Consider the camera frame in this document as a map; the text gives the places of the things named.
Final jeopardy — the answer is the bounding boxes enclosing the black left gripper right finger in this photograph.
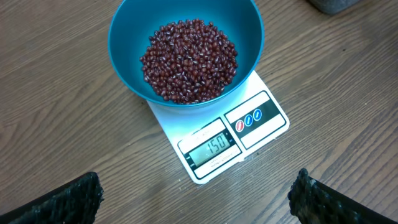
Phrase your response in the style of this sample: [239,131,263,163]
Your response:
[287,168,395,224]

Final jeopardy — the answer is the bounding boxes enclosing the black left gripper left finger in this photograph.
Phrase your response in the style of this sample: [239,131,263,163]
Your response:
[1,172,104,224]

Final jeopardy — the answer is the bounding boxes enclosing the red adzuki beans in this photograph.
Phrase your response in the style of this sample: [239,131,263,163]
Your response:
[139,19,238,105]

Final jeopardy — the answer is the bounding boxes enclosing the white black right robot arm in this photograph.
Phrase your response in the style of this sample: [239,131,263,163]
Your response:
[307,0,360,15]

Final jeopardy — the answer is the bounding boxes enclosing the white digital kitchen scale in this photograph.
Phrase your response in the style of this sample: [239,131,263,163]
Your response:
[149,72,290,185]

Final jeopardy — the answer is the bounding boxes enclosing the teal metal bowl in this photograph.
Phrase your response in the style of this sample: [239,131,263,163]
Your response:
[108,0,265,110]

